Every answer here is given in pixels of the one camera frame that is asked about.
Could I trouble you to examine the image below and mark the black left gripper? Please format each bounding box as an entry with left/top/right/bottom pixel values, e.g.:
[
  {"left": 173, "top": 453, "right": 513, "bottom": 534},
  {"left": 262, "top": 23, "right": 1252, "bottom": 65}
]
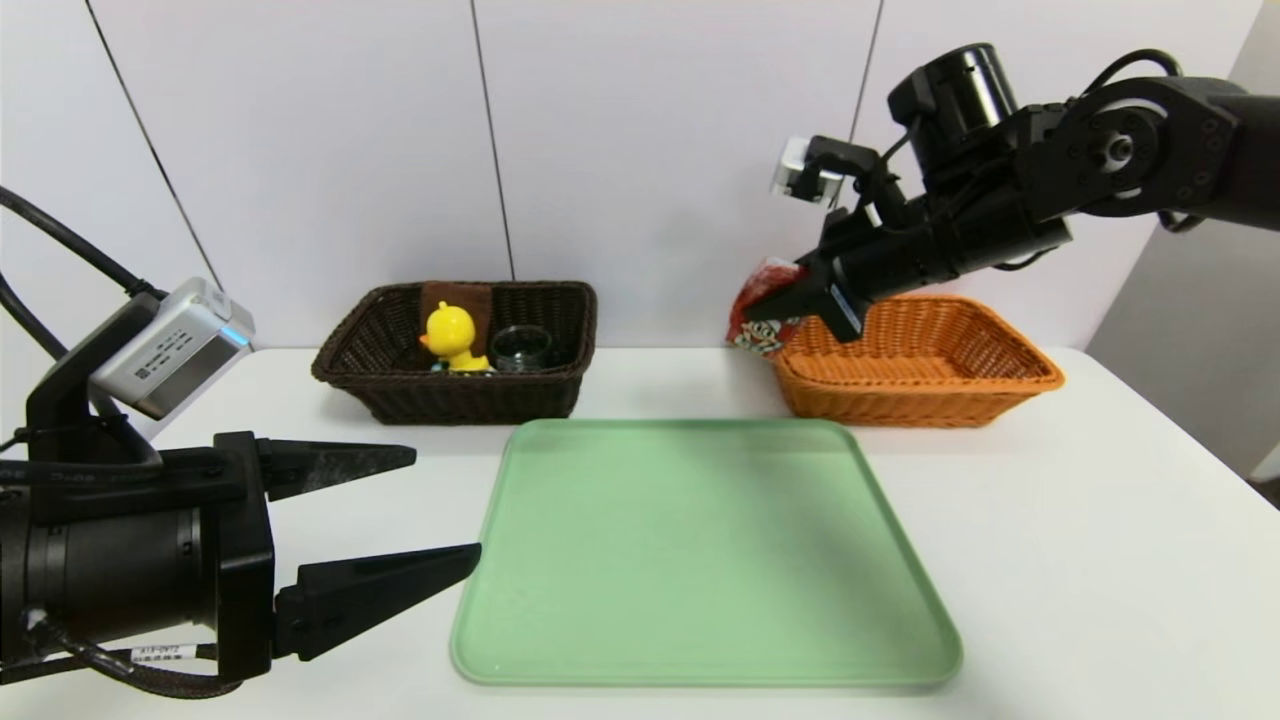
[{"left": 26, "top": 431, "right": 483, "bottom": 684}]

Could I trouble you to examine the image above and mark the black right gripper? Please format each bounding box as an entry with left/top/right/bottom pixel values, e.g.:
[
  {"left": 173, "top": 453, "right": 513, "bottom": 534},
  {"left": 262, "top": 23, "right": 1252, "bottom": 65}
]
[{"left": 745, "top": 206, "right": 938, "bottom": 344}]

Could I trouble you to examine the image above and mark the red milk carton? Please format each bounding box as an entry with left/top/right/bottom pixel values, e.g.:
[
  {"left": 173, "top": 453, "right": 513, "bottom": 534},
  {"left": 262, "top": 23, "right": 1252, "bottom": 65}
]
[{"left": 726, "top": 257, "right": 806, "bottom": 359}]

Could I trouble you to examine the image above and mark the yellow duck toy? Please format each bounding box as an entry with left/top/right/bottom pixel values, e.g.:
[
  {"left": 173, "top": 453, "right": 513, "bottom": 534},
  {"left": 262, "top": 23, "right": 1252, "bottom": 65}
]
[{"left": 419, "top": 301, "right": 493, "bottom": 375}]

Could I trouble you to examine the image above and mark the glass cup black handle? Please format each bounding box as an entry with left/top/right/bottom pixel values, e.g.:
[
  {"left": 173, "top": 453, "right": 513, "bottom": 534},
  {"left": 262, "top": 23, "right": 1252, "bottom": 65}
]
[{"left": 488, "top": 325, "right": 554, "bottom": 374}]

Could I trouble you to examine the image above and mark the brown towel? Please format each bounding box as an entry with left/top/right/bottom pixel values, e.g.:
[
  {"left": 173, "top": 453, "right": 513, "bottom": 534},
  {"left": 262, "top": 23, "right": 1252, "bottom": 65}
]
[{"left": 420, "top": 283, "right": 494, "bottom": 353}]

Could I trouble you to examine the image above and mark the orange wicker basket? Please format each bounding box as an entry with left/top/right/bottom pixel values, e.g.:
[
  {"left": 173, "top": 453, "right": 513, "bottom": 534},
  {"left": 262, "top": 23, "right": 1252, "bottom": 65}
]
[{"left": 770, "top": 293, "right": 1063, "bottom": 429}]

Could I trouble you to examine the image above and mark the dark brown wicker basket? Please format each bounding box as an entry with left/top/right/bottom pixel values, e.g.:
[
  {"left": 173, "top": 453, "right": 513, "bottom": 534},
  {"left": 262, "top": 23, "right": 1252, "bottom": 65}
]
[{"left": 312, "top": 281, "right": 599, "bottom": 426}]

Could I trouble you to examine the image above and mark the green plastic tray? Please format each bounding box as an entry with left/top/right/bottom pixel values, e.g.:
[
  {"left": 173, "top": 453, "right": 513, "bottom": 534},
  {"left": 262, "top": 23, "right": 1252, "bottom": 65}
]
[{"left": 450, "top": 418, "right": 963, "bottom": 687}]

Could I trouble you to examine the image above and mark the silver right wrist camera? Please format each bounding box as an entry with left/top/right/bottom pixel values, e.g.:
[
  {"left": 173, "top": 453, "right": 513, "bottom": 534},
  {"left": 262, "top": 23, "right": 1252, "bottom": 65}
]
[{"left": 770, "top": 137, "right": 847, "bottom": 207}]

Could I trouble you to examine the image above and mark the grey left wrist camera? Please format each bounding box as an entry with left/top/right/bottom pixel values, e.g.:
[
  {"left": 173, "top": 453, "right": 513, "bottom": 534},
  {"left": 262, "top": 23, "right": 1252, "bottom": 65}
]
[{"left": 88, "top": 277, "right": 257, "bottom": 421}]

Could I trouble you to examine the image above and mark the black left camera cable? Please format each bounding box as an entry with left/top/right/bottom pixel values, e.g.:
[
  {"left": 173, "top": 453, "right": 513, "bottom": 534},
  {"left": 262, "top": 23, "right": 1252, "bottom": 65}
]
[{"left": 0, "top": 185, "right": 169, "bottom": 363}]

